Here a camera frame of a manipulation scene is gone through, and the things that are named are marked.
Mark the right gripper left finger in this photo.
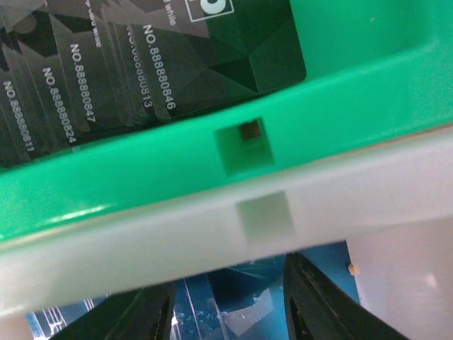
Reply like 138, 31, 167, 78
52, 282, 176, 340

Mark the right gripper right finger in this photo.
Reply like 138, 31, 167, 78
283, 253, 406, 339

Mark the blue credit cards stack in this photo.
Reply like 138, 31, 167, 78
26, 241, 360, 339

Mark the dark green credit cards stack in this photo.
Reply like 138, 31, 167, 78
1, 1, 306, 168

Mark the white bin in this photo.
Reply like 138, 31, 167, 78
1, 126, 452, 339

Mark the green bin middle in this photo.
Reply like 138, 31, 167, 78
1, 1, 452, 240

